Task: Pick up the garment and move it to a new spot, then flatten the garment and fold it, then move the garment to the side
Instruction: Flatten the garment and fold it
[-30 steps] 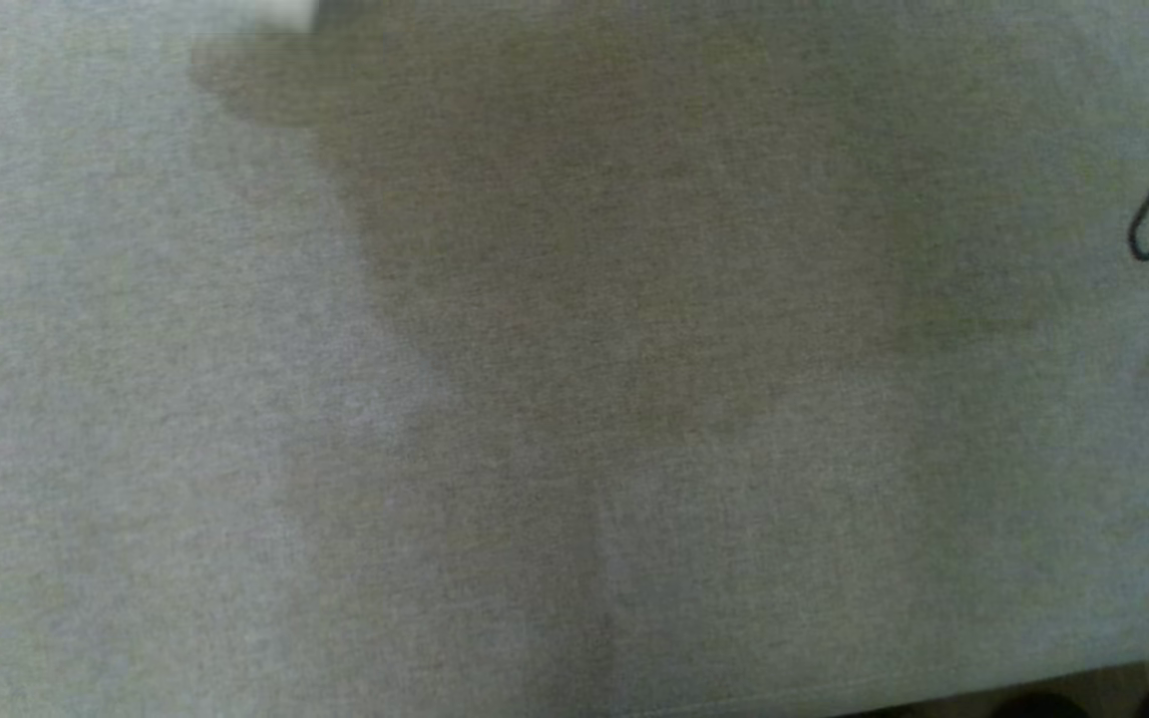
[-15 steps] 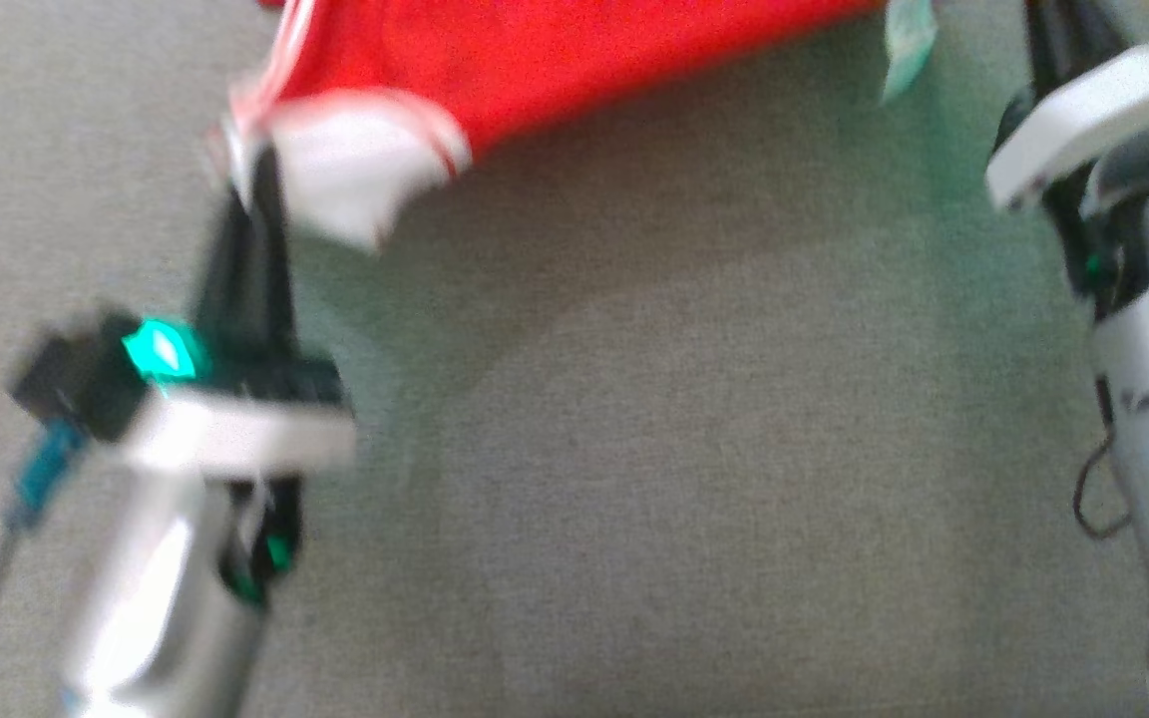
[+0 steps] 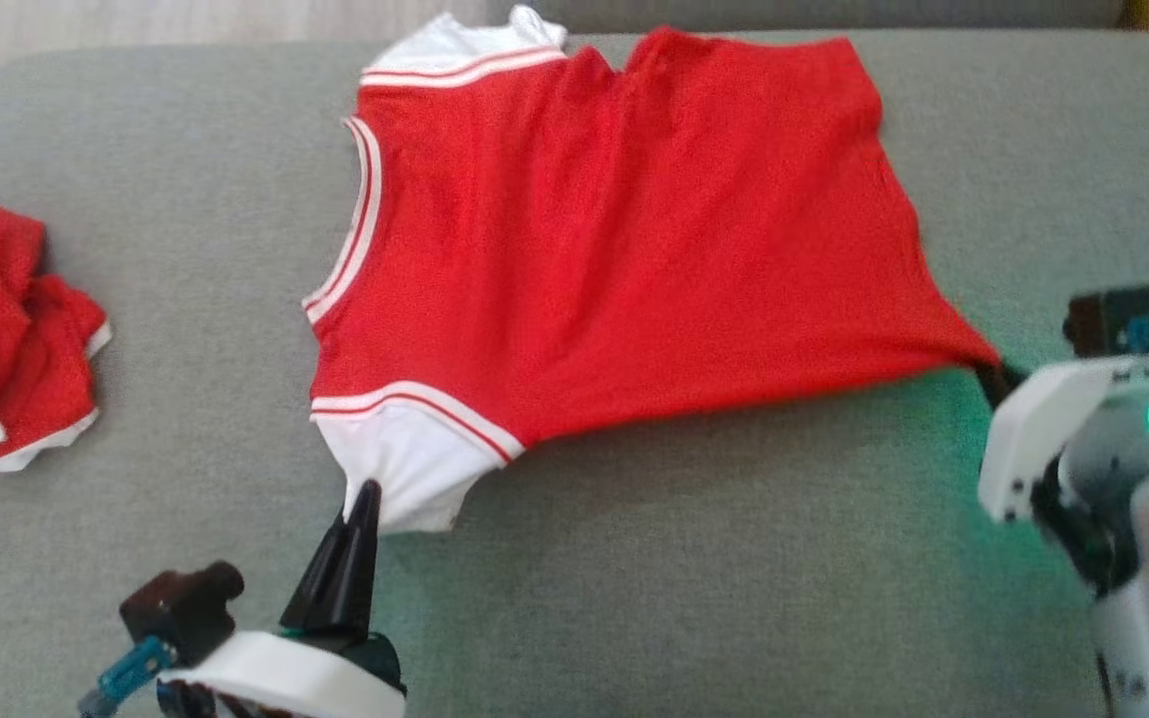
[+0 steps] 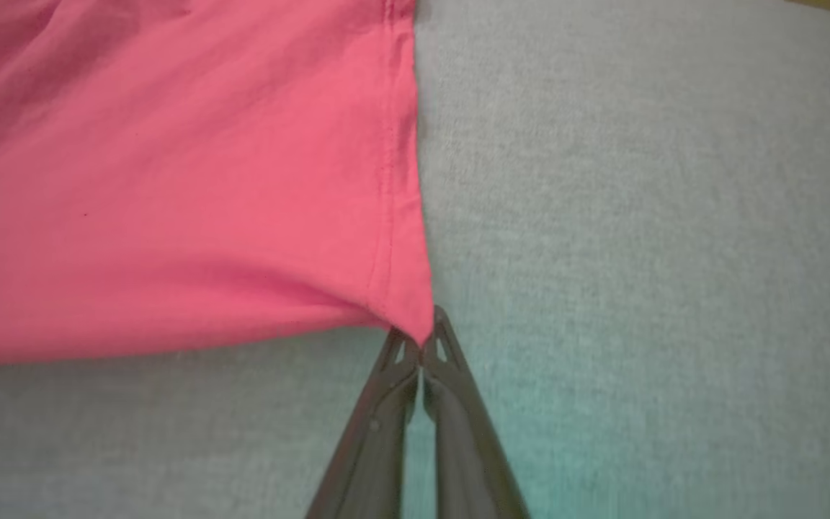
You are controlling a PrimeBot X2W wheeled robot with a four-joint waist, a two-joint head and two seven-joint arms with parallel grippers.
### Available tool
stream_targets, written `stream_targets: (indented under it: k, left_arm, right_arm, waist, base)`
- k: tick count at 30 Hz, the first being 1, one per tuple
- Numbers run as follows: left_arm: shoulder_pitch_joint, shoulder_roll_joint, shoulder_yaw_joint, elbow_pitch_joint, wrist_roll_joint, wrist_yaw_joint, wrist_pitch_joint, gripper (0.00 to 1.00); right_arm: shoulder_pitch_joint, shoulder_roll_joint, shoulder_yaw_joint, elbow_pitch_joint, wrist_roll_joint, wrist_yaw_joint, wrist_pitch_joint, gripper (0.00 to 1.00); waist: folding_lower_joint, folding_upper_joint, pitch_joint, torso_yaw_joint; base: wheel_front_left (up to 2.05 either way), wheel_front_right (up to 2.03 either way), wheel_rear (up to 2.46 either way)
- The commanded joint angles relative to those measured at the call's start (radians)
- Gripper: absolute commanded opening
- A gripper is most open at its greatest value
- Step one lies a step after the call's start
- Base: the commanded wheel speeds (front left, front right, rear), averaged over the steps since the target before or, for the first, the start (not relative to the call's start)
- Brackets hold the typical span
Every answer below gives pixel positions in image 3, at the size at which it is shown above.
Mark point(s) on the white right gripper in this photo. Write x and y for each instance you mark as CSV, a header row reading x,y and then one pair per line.
x,y
1043,439

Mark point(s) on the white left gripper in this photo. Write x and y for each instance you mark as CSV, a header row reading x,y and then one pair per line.
x,y
275,673

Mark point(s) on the red jersey shirt white sleeves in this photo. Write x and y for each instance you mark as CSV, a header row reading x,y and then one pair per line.
x,y
634,249

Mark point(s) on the red shorts with white stripe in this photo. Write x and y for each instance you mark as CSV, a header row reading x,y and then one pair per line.
x,y
26,339

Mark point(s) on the grey sofa seat cushion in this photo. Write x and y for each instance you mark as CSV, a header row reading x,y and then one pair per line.
x,y
684,598

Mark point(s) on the grey sofa back cushion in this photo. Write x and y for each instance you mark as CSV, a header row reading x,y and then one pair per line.
x,y
834,12

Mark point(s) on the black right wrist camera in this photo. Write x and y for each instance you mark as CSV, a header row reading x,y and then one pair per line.
x,y
1113,321

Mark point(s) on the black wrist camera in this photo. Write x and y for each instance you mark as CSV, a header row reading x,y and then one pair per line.
x,y
181,608
1113,321

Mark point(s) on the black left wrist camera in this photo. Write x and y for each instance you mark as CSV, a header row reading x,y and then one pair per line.
x,y
181,608

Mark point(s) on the blue left camera connector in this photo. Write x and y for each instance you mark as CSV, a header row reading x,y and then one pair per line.
x,y
126,678

